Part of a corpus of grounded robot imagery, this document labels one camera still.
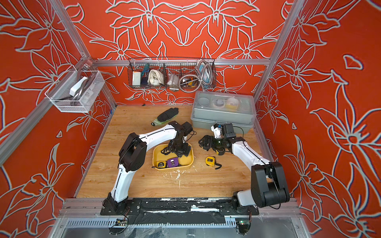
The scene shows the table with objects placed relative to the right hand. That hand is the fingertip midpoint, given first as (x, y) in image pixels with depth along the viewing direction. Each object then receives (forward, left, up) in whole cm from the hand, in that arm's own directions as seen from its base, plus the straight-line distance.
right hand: (202, 143), depth 86 cm
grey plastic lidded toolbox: (+24, -8, +6) cm, 26 cm away
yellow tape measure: (-7, -5, -9) cm, 13 cm away
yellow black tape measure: (-10, +24, -8) cm, 28 cm away
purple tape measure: (-9, +18, -7) cm, 21 cm away
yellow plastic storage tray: (-7, +11, -9) cm, 16 cm away
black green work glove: (+28, +27, -8) cm, 40 cm away
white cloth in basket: (+32, +29, +23) cm, 49 cm away
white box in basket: (+32, +42, +23) cm, 57 cm away
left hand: (-2, +13, -8) cm, 15 cm away
